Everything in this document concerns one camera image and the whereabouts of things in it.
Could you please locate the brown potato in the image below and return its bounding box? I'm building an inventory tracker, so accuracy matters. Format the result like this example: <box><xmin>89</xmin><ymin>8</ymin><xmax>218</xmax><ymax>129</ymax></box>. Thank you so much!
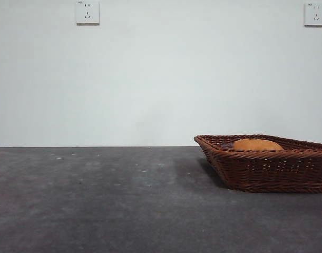
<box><xmin>232</xmin><ymin>138</ymin><xmax>285</xmax><ymax>151</ymax></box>

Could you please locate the brown wicker basket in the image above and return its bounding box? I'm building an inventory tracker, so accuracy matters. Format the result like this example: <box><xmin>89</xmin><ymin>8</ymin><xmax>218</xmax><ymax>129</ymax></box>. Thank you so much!
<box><xmin>193</xmin><ymin>134</ymin><xmax>322</xmax><ymax>193</ymax></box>

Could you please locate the white wall socket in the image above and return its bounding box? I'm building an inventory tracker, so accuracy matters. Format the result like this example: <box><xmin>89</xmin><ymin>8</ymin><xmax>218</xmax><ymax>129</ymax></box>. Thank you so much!
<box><xmin>304</xmin><ymin>3</ymin><xmax>322</xmax><ymax>27</ymax></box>
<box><xmin>76</xmin><ymin>1</ymin><xmax>100</xmax><ymax>26</ymax></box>

